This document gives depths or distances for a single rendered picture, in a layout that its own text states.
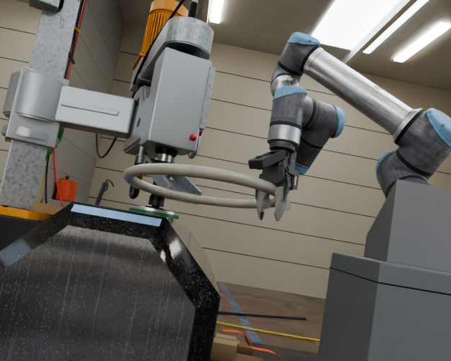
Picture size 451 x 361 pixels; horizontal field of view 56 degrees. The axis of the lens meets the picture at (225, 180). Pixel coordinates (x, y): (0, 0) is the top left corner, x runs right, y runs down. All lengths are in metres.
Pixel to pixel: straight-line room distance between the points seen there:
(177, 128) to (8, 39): 6.54
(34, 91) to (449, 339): 2.25
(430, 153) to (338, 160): 6.07
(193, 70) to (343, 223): 5.94
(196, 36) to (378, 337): 1.37
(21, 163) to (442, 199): 2.10
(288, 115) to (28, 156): 1.78
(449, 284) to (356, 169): 6.40
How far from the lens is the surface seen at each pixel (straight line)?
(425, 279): 1.37
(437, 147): 1.59
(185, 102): 1.88
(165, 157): 1.89
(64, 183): 5.38
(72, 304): 1.61
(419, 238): 1.50
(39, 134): 2.60
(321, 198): 7.46
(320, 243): 7.45
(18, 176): 2.63
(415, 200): 1.50
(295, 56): 1.75
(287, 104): 1.19
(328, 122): 1.25
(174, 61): 1.91
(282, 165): 1.14
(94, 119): 2.57
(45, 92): 2.62
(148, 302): 1.54
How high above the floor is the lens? 0.87
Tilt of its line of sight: 6 degrees up
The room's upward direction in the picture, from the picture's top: 10 degrees clockwise
